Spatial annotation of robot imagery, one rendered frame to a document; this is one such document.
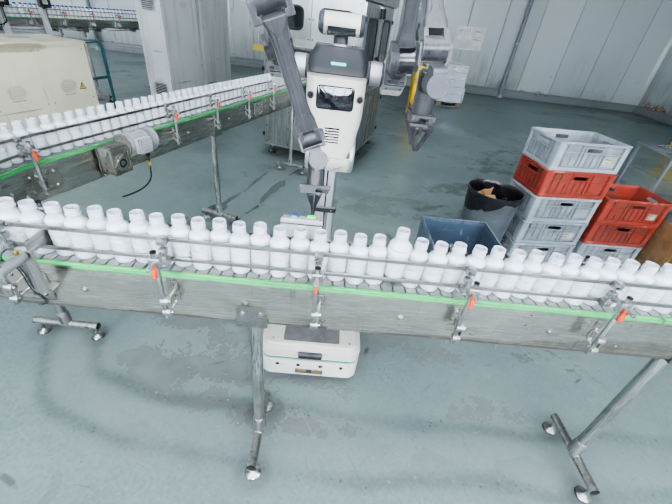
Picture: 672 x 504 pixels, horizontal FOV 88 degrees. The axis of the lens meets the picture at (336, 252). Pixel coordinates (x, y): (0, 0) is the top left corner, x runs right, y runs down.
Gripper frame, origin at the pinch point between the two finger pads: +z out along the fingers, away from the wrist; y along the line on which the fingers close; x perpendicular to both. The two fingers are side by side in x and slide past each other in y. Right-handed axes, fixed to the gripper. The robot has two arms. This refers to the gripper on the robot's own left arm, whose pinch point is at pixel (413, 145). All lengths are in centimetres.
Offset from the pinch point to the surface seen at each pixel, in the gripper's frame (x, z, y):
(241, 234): 47, 26, -17
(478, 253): -22.3, 24.7, -16.5
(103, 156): 142, 43, 72
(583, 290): -58, 34, -17
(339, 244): 18.7, 26.5, -16.5
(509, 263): -33.0, 27.4, -15.9
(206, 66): 270, 65, 601
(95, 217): 89, 26, -17
